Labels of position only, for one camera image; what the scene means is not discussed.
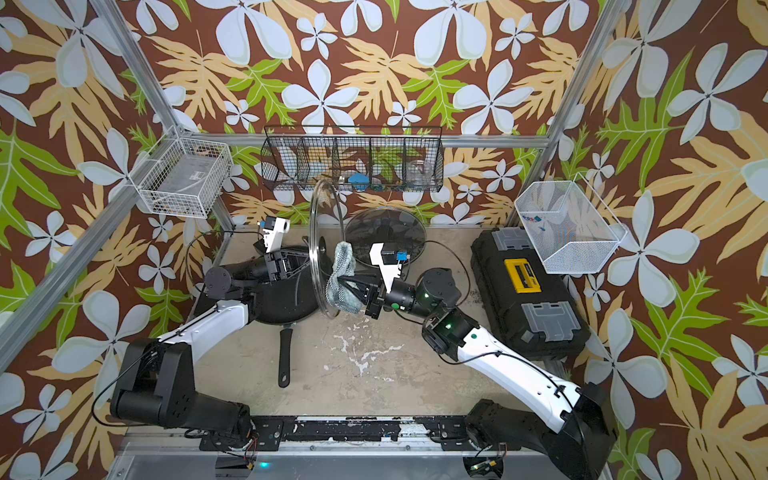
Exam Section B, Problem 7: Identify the green microfibre cloth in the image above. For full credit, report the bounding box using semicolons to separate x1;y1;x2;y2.
326;241;356;312

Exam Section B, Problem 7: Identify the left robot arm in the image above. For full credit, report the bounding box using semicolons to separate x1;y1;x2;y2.
110;247;317;445

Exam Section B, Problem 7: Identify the black yellow toolbox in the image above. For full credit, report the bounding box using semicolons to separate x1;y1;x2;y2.
471;227;590;360

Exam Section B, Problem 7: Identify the white mesh basket right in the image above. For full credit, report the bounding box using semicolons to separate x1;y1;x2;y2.
514;174;628;275

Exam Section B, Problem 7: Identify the large black frying pan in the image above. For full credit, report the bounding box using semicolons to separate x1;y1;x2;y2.
239;246;318;388

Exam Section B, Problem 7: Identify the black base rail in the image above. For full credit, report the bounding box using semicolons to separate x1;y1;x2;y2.
184;415;475;452

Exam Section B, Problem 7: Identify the small pan with lid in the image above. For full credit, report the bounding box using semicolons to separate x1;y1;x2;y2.
345;207;426;267

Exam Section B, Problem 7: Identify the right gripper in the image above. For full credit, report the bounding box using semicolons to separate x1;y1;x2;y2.
344;270;442;326

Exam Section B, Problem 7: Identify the black wire basket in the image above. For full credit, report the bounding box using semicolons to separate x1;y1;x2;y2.
257;125;445;192

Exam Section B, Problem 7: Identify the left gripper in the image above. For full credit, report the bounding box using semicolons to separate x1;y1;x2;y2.
236;252;318;292

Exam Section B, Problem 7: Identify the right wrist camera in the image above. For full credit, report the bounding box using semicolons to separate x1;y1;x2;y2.
369;242;410;292

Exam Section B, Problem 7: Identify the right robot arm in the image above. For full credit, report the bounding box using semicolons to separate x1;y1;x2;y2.
326;268;618;479

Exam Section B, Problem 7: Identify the glass pot lid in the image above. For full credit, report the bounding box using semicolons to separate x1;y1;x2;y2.
308;179;345;319

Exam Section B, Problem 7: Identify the white wire basket left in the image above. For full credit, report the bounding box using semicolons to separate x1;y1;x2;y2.
130;127;233;219

